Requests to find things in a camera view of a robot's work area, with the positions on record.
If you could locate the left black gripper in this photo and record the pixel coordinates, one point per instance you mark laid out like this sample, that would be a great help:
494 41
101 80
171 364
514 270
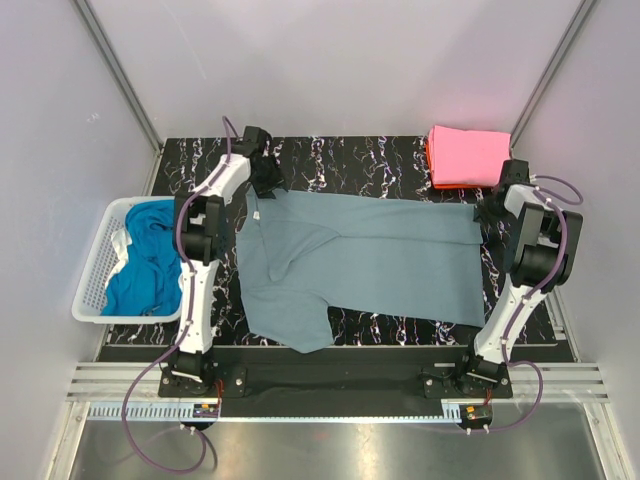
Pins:
267 178

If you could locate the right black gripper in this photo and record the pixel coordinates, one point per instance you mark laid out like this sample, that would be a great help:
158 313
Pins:
488 211

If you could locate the grey-blue t shirt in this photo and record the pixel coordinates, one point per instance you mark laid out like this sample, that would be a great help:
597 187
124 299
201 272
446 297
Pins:
301 253

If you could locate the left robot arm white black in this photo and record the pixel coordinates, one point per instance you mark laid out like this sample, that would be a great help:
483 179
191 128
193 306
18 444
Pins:
201 231

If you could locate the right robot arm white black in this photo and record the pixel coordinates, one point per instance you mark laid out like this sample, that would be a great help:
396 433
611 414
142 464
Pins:
539 257

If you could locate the pink folded t shirt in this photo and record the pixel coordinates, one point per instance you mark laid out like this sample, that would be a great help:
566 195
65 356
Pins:
468 156

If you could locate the orange folded t shirt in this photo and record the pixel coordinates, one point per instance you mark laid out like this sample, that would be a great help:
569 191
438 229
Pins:
440 186

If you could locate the white cloth in basket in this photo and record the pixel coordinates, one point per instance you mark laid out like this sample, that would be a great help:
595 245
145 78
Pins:
120 241

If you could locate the bright blue t shirt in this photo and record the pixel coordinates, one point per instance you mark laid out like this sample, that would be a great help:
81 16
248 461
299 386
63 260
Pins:
148 282

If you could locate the white plastic laundry basket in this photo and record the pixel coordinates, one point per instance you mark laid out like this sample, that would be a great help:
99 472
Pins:
90 298

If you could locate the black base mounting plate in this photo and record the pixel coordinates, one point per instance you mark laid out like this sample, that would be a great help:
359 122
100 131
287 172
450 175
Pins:
357 377

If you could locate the white slotted cable duct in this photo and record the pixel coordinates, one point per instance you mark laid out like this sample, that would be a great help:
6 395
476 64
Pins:
235 411

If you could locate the left aluminium frame post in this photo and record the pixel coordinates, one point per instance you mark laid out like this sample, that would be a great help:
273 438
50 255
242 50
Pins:
99 36

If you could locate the aluminium frame post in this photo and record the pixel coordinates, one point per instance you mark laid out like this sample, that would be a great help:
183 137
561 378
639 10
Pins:
576 25
99 36

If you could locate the right aluminium frame post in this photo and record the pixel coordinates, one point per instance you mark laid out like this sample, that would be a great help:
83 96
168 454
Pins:
576 25

